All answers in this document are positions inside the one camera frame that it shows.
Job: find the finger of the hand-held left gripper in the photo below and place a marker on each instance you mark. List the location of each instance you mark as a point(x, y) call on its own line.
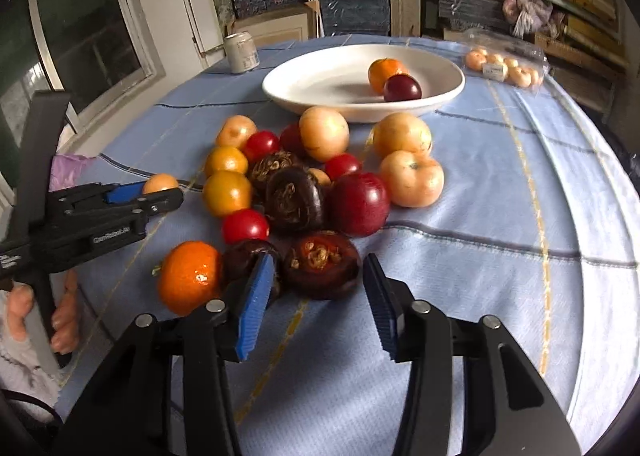
point(125, 192)
point(160, 203)

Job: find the white framed window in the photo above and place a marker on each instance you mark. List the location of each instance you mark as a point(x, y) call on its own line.
point(85, 35)

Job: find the large pale pink tomato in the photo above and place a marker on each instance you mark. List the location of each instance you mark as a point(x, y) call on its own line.
point(411, 178)

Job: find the row of small pale tomatoes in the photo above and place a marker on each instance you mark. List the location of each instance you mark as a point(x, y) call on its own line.
point(520, 75)

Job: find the white plate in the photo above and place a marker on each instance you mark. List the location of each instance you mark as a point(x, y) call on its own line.
point(325, 80)

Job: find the large pale yellow tomato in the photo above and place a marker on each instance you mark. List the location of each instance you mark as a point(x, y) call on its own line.
point(402, 134)
point(324, 133)

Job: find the purple cloth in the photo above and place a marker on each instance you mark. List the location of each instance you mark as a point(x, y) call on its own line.
point(67, 170)

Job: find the pink plastic bag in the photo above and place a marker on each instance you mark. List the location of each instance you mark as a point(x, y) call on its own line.
point(527, 10)

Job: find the blue checked tablecloth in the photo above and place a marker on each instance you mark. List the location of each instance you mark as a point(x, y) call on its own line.
point(500, 236)

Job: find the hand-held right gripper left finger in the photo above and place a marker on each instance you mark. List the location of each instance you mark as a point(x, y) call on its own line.
point(256, 306)

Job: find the upright cardboard sheet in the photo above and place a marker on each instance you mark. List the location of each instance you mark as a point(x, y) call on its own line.
point(405, 8)

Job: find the large red plum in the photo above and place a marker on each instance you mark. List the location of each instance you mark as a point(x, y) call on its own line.
point(359, 203)

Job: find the person's left forearm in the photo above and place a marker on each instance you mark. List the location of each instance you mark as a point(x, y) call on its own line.
point(20, 376)

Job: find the small yellow orange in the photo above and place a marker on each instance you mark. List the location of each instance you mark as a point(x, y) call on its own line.
point(226, 160)

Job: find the beige box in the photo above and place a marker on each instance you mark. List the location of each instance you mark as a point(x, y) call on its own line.
point(280, 28)

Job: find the stack of dark packets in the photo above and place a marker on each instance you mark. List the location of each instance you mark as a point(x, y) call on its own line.
point(465, 10)

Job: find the bright orange tangerine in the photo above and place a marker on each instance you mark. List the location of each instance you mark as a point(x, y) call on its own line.
point(190, 277)

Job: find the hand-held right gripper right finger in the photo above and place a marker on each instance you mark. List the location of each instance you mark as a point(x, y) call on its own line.
point(381, 311)

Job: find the small pale orange tomato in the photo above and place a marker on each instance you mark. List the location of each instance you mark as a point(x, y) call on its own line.
point(320, 177)
point(160, 183)
point(236, 131)

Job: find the dark red plum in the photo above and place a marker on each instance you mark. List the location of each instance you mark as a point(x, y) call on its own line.
point(402, 88)

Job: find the red cherry tomato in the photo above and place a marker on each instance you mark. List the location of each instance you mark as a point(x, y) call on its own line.
point(261, 145)
point(245, 227)
point(291, 138)
point(342, 165)

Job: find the person's left hand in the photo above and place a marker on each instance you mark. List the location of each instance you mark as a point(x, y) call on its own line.
point(65, 326)

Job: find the pale metal can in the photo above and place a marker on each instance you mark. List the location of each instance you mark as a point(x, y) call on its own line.
point(241, 53)

